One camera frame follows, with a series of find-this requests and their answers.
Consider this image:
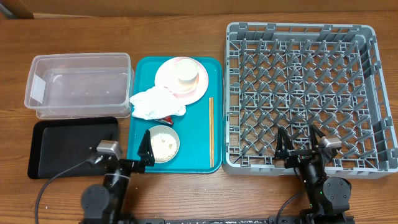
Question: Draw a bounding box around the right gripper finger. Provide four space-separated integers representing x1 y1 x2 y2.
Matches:
309 124 325 149
275 127 294 152

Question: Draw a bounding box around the grey dishwasher rack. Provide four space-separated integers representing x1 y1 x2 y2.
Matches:
222 22 397 179

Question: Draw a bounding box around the black tray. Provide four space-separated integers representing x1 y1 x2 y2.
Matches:
27 117 119 179

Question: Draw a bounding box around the red snack wrapper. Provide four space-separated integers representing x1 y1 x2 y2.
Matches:
155 116 174 126

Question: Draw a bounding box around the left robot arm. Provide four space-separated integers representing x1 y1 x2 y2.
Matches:
81 130 155 223

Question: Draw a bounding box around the clear plastic bin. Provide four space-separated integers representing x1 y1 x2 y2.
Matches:
24 52 134 119

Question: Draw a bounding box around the pink plate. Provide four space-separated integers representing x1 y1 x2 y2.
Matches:
155 57 209 105

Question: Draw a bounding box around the teal serving tray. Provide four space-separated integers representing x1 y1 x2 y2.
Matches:
127 57 224 174

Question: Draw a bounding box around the grey bowl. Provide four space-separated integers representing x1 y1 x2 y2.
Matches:
149 125 180 163

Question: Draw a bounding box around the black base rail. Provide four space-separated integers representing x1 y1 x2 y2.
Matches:
135 216 355 224

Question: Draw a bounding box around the wooden chopstick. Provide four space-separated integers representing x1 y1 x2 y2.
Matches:
210 97 214 168
208 97 213 168

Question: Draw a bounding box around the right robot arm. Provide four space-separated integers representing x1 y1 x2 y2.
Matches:
274 124 354 224

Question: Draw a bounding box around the white rice pile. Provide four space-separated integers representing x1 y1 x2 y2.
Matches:
151 133 178 163

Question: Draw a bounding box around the white paper cup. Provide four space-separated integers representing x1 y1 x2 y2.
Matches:
174 58 198 83

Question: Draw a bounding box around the white napkin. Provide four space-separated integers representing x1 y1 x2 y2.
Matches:
130 86 187 120

